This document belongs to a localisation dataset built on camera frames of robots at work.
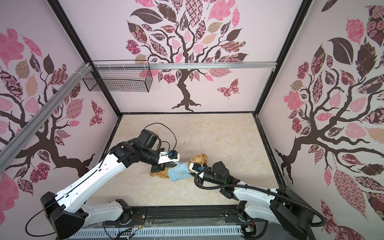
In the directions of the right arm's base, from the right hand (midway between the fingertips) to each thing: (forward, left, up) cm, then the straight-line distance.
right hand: (188, 167), depth 75 cm
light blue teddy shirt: (-4, +4, +4) cm, 7 cm away
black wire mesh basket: (+77, +58, +3) cm, 96 cm away
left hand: (-2, +8, +6) cm, 10 cm away
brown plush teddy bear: (-2, +13, -1) cm, 13 cm away
